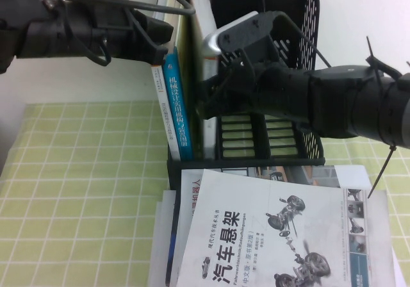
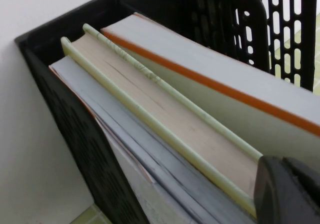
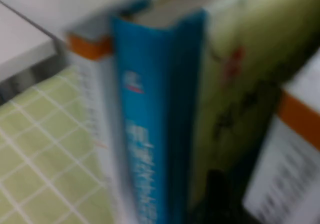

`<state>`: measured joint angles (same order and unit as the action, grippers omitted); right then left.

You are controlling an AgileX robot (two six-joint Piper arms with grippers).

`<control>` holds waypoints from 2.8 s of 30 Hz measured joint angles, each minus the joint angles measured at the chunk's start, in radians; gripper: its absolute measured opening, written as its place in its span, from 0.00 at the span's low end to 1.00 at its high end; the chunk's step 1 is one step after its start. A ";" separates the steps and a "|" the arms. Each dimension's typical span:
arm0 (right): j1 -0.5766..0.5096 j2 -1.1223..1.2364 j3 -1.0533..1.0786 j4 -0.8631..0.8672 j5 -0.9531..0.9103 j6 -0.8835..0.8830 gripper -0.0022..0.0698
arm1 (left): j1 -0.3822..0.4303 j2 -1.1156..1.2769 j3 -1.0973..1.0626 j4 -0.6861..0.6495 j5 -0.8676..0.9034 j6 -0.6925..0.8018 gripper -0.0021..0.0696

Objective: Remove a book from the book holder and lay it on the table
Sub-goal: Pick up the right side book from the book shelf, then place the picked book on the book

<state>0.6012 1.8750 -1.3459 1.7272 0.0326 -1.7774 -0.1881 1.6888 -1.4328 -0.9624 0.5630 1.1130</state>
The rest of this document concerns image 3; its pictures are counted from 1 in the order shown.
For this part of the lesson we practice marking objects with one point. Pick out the blue spine mechanical design book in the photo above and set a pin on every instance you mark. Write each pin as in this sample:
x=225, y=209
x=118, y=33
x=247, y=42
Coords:
x=160, y=109

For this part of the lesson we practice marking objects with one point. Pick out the thin white orange-banded book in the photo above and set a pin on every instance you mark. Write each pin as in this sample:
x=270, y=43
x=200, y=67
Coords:
x=100, y=89

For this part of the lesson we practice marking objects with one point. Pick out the black plastic book holder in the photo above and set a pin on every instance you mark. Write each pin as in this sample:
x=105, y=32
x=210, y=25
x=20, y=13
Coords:
x=225, y=199

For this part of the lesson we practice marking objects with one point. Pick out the green checked tablecloth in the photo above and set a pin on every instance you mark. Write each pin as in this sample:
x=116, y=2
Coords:
x=45, y=154

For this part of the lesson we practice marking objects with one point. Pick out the white orange ROS book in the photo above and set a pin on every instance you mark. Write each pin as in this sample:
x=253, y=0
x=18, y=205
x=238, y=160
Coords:
x=290, y=164

